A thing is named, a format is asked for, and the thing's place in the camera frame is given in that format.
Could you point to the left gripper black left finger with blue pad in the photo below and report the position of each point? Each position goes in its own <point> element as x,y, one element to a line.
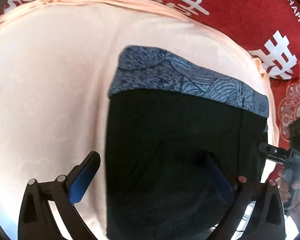
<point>36,220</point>

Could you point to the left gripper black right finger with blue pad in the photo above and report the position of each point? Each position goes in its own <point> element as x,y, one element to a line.
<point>267,219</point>

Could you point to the black pants blue patterned waistband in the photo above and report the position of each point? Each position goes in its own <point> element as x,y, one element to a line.
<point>169,121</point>

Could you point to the person's right hand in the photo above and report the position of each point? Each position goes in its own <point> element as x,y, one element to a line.
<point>290,195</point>

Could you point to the red floral patterned cushion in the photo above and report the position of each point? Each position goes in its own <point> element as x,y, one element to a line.
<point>287,106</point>

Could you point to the red blanket white characters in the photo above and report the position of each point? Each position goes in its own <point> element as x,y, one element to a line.
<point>267,29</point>

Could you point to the peach fabric sheet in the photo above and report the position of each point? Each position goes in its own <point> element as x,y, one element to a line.
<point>57,60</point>

